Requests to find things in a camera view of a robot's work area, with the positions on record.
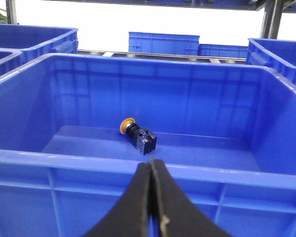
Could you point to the blue crate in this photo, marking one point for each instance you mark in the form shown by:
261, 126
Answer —
227, 134
163, 43
217, 50
9, 60
35, 41
279, 55

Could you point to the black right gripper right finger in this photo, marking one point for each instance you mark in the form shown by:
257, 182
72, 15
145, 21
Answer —
173, 213

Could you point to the blue crate rear right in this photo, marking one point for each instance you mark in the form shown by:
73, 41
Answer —
279, 55

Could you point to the yellow push button switch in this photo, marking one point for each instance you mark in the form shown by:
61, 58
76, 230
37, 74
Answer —
142, 138

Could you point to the blue crate far centre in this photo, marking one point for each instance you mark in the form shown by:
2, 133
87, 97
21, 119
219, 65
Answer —
163, 43

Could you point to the blue crate far right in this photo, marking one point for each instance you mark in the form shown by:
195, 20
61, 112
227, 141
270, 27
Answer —
217, 50

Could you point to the blue crate front right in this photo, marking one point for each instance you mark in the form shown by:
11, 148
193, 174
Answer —
227, 134

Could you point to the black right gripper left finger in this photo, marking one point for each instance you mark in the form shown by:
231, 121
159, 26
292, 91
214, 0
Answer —
129, 216

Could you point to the blue crate front left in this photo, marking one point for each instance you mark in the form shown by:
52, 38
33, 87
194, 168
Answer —
9, 60

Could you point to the blue crate rear left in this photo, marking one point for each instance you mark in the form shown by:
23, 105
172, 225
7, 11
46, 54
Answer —
35, 41

